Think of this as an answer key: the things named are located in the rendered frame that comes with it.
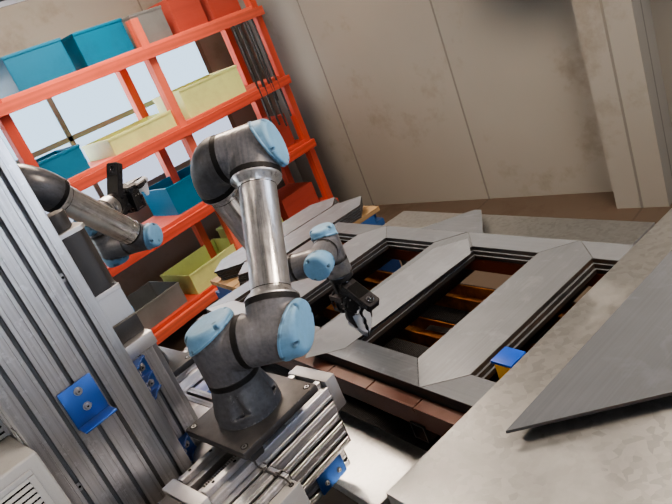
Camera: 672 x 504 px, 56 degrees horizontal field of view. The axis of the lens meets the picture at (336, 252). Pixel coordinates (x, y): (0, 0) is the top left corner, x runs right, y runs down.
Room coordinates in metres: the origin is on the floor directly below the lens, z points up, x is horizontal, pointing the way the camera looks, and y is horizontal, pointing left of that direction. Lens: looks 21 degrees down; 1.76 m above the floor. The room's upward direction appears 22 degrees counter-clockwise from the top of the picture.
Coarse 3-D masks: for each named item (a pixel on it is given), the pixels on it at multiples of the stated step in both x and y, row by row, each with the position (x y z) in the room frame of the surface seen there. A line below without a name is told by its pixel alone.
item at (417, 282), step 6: (396, 276) 1.94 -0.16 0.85; (402, 276) 1.92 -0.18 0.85; (408, 276) 1.91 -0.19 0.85; (414, 276) 1.89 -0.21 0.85; (420, 276) 1.87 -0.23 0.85; (426, 276) 1.85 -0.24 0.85; (390, 282) 1.92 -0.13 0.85; (396, 282) 1.90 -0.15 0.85; (402, 282) 1.88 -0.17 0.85; (408, 282) 1.86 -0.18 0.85; (414, 282) 1.85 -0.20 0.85; (420, 282) 1.83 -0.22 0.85; (426, 282) 1.81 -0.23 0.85; (432, 282) 1.80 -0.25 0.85; (414, 288) 1.81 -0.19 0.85; (420, 288) 1.79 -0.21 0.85
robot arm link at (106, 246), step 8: (96, 240) 1.85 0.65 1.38; (104, 240) 1.85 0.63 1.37; (112, 240) 1.84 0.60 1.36; (96, 248) 1.86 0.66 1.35; (104, 248) 1.84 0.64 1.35; (112, 248) 1.83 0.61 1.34; (120, 248) 1.82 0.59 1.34; (104, 256) 1.85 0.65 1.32; (112, 256) 1.84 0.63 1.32; (120, 256) 1.85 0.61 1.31; (128, 256) 1.88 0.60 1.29; (112, 264) 1.85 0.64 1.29; (120, 264) 1.85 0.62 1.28
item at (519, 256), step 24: (384, 240) 2.31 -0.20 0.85; (408, 240) 2.21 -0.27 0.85; (456, 240) 2.03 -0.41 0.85; (360, 264) 2.22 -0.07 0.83; (408, 264) 2.00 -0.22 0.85; (600, 264) 1.53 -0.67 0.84; (432, 288) 1.81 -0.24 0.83; (576, 288) 1.48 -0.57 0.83; (408, 312) 1.74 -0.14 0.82; (552, 312) 1.42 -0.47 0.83; (528, 336) 1.36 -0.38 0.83; (336, 360) 1.60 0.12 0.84; (408, 384) 1.33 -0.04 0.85; (456, 408) 1.20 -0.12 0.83
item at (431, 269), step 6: (414, 264) 1.98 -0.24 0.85; (420, 264) 1.96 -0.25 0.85; (426, 264) 1.94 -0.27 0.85; (432, 264) 1.92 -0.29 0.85; (438, 264) 1.90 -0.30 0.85; (444, 264) 1.89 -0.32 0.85; (402, 270) 1.97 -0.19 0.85; (408, 270) 1.95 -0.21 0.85; (414, 270) 1.93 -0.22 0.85; (420, 270) 1.91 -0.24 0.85; (426, 270) 1.90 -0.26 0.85; (432, 270) 1.88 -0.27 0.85; (438, 270) 1.86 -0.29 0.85; (444, 270) 1.84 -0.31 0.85; (432, 276) 1.84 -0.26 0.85; (438, 276) 1.82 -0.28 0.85
